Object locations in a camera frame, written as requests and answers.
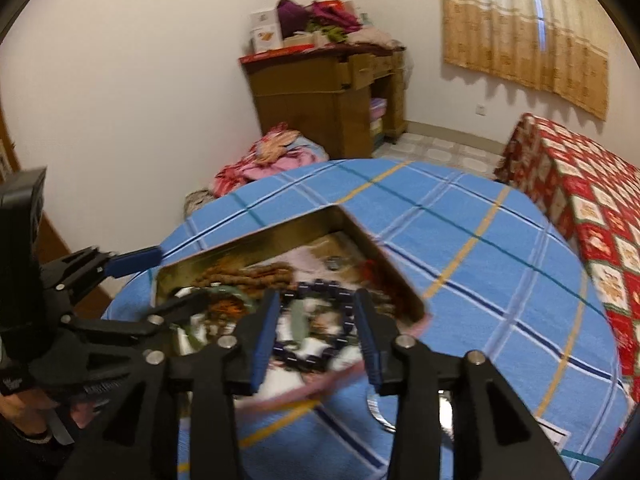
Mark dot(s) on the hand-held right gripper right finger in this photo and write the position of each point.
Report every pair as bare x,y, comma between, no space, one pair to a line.
370,347

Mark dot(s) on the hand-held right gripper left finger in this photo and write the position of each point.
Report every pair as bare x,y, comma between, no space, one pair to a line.
262,347

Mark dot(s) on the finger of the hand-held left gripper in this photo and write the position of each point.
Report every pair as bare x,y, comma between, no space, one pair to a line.
140,322
135,260

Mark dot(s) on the green jade bangle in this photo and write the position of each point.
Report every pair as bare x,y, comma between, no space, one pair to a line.
232,291

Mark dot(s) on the rectangular metal tin box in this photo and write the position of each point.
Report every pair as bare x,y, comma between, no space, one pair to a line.
300,232

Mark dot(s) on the person's left forearm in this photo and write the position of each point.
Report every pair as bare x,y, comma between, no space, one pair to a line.
25,455

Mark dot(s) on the person's left hand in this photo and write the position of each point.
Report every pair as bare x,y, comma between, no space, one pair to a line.
25,407

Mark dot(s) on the silver bangle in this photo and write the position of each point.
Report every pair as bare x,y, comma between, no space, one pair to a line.
380,422

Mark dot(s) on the red tassel charm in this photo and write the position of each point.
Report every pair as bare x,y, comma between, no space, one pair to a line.
371,269

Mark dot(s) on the grey patterned sack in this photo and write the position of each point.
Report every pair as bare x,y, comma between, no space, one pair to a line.
199,204

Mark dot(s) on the blue plaid tablecloth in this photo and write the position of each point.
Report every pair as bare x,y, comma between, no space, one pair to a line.
475,285

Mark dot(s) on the pink clothes pile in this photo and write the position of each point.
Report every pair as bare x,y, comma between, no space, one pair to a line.
270,160

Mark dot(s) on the white printed card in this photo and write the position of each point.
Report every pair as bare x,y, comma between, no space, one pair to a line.
552,432

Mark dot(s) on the pastel folded cloths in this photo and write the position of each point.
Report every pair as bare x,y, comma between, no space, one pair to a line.
378,115

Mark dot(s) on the brown wooden cabinet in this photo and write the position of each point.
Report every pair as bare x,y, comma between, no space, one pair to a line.
310,105

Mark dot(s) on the flat red box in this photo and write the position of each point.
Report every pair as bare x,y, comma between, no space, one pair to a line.
275,54

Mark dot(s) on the white carton box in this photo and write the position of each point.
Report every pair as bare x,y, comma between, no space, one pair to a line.
264,30

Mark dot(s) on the bed with red patterned cover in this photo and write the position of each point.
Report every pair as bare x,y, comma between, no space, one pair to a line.
590,200

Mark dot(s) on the pile of clothes on cabinet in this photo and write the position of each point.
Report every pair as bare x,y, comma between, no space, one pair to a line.
330,20

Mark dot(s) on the wide beige patterned curtain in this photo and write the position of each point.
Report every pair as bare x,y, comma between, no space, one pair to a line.
525,25

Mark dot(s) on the white wall socket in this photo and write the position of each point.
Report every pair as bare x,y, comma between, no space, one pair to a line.
480,110

